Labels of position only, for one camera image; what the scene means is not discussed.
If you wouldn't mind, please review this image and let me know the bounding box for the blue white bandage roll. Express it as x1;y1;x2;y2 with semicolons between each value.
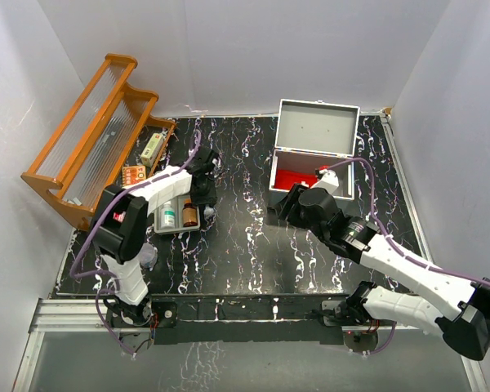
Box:
203;206;216;219

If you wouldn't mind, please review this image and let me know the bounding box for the brown medicine bottle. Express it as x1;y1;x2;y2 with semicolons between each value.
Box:
182;202;198;227

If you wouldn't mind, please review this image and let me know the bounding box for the white medicine bottle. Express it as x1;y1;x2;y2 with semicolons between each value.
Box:
160;201;176;229

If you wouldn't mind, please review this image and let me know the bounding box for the red first aid pouch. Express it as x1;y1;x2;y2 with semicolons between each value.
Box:
274;169;318;191

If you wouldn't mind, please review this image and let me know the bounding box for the grey plastic tray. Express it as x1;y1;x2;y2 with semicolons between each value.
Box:
154;194;201;235

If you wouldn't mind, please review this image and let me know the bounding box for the grey metal case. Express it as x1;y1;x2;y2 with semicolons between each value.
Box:
269;99;360;204

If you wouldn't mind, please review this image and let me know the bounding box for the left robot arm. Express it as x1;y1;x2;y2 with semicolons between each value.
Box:
90;147;220;326

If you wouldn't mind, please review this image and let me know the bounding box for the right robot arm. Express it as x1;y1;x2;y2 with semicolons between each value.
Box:
270;184;490;361

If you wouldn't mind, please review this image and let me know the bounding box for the green white medicine box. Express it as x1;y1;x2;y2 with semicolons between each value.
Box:
140;132;164;167

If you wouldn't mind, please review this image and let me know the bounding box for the orange patterned box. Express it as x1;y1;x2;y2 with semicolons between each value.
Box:
122;165;147;188

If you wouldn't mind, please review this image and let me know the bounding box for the clear round container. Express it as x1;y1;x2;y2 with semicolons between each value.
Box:
138;243;158;270

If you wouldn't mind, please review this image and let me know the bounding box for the wooden shelf rack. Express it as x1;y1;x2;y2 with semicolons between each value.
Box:
20;53;176;231

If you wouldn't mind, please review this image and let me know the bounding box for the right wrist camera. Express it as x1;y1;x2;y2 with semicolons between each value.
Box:
312;167;340;194

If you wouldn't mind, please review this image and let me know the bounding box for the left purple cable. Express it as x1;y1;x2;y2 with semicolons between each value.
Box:
71;129;203;356

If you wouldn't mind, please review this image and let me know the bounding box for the purple cable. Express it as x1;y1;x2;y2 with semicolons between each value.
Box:
71;129;203;356
324;158;490;356

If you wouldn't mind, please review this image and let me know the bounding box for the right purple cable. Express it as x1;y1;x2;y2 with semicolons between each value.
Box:
324;158;490;356

